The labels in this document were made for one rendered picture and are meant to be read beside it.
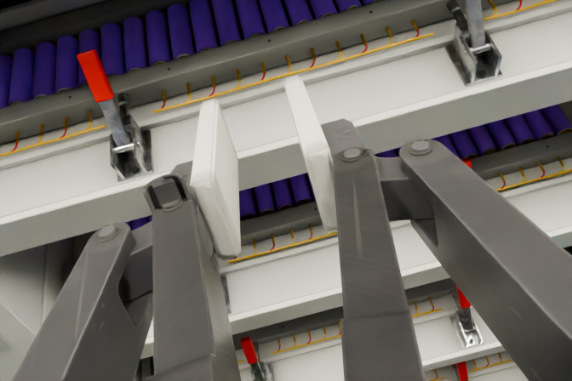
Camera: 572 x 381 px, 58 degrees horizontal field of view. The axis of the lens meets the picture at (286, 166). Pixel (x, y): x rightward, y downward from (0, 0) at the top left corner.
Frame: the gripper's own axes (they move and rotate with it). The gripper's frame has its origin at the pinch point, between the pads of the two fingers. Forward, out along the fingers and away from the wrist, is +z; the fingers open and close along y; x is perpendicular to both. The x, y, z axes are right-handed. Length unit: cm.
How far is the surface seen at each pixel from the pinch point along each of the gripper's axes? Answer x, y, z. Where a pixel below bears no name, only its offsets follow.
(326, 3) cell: -1.0, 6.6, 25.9
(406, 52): -5.1, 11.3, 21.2
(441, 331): -45, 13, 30
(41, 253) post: -17.9, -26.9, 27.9
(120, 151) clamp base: -5.6, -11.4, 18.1
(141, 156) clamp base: -6.3, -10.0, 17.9
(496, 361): -63, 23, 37
